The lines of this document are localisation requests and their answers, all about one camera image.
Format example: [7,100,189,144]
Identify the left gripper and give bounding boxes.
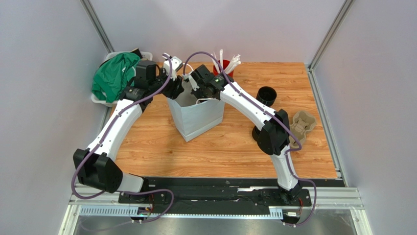
[149,66,185,100]

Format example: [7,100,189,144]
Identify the white paper bag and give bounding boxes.
[167,81,225,142]

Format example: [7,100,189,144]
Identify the stack of black cups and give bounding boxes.
[256,86,277,107]

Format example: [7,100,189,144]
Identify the stack of black lids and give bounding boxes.
[252,126,260,141]

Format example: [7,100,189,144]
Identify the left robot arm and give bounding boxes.
[71,56,184,199]

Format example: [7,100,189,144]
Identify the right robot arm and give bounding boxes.
[189,65,302,204]

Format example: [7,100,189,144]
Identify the red straw cup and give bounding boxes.
[212,59,235,77]

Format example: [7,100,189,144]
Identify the white wrapped straws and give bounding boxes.
[211,49,241,77]

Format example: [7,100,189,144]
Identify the green cloth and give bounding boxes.
[92,52,141,103]

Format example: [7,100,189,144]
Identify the cardboard cup carrier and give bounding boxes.
[290,111,317,145]

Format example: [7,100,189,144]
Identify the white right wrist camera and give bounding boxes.
[183,73,200,91]

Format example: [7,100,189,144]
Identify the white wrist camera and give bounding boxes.
[162,53,184,81]
[183,73,200,91]

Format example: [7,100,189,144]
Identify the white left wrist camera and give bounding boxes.
[162,53,184,81]

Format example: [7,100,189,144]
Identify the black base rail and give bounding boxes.
[69,176,364,220]

